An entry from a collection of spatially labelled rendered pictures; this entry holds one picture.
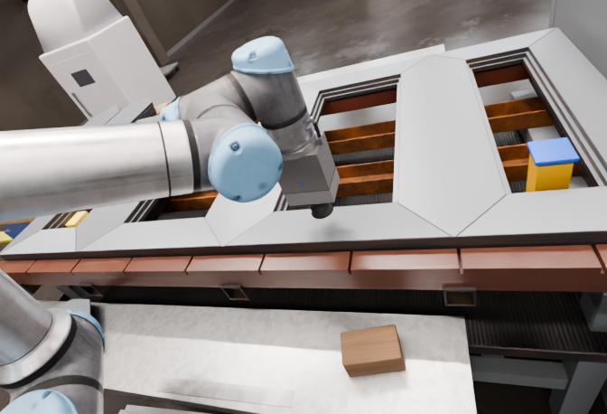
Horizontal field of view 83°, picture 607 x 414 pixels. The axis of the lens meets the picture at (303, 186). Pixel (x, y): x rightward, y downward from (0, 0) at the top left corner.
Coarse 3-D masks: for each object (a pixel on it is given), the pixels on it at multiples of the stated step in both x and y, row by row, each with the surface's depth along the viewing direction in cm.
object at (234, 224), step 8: (224, 216) 79; (232, 216) 78; (240, 216) 78; (248, 216) 77; (256, 216) 76; (264, 216) 75; (216, 224) 78; (224, 224) 77; (232, 224) 76; (240, 224) 75; (248, 224) 74; (216, 232) 76; (224, 232) 75; (232, 232) 74; (240, 232) 73
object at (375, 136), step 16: (496, 112) 101; (512, 112) 100; (528, 112) 92; (544, 112) 91; (352, 128) 116; (368, 128) 114; (384, 128) 113; (496, 128) 97; (512, 128) 96; (336, 144) 112; (352, 144) 111; (368, 144) 110; (384, 144) 108
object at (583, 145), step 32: (480, 64) 98; (512, 64) 96; (320, 96) 114; (480, 96) 87; (544, 96) 80; (576, 128) 67; (64, 224) 109; (0, 256) 101; (32, 256) 96; (64, 256) 92; (96, 256) 88; (128, 256) 84; (160, 256) 81; (192, 256) 77
